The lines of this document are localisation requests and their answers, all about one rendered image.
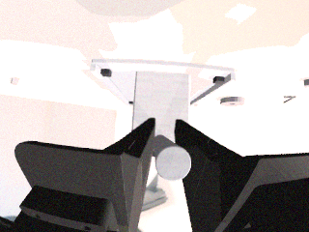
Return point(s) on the grey cylinder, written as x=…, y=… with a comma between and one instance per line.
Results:
x=171, y=161

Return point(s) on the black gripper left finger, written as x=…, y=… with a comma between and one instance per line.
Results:
x=119, y=172

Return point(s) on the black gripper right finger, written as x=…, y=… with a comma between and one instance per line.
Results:
x=219, y=180

